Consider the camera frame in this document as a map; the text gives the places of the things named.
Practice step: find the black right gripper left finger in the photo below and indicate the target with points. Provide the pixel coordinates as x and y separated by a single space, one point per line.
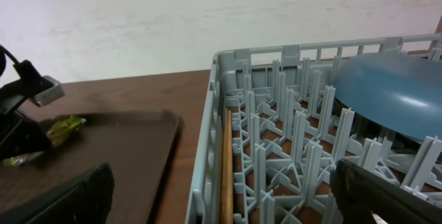
86 198

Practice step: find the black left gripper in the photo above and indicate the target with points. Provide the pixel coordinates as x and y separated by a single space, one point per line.
20 134

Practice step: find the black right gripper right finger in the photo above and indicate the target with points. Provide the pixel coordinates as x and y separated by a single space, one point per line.
360 194

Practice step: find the green yellow snack wrapper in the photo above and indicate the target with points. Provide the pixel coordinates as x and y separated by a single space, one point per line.
59 132

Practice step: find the blue plate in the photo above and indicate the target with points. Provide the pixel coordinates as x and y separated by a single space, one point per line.
400 92

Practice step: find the grey dishwasher rack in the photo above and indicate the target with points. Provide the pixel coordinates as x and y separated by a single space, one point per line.
289 131

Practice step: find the dark brown serving tray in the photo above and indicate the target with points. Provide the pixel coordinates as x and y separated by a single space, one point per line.
136 145

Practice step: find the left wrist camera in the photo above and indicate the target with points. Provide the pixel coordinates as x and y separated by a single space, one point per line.
40 90

